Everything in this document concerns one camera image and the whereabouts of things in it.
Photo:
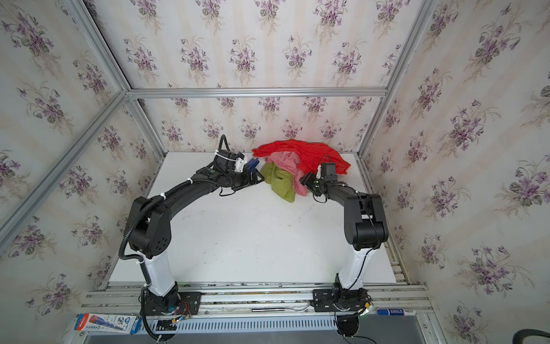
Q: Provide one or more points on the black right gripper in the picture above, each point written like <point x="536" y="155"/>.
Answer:
<point x="311" y="183"/>

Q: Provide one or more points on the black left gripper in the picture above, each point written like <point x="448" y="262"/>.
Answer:
<point x="248" y="178"/>

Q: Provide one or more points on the pink cloth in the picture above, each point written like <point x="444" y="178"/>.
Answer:
<point x="289" y="161"/>

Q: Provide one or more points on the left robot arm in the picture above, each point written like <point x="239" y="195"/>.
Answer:
<point x="147" y="233"/>

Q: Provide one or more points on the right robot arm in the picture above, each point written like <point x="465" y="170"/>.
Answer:
<point x="365" y="225"/>

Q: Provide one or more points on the red cloth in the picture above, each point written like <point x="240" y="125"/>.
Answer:
<point x="310" y="154"/>

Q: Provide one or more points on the green printed cloth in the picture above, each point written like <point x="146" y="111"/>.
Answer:
<point x="281" y="181"/>

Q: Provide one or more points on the blue white marker pen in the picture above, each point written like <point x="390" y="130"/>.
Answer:
<point x="396" y="312"/>

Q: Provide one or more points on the red blue toothpaste box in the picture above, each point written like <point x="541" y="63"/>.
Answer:
<point x="105" y="323"/>

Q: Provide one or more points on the black chair part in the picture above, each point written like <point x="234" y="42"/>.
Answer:
<point x="521" y="335"/>

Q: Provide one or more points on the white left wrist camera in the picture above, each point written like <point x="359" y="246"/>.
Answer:
<point x="240" y="163"/>

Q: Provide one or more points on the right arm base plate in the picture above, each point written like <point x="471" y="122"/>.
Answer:
<point x="336" y="300"/>

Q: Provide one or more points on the aluminium frame profile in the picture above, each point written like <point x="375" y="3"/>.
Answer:
<point x="129" y="96"/>

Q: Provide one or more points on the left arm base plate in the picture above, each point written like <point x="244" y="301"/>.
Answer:
<point x="181" y="303"/>

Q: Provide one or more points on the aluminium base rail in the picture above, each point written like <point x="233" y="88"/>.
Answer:
<point x="220" y="300"/>

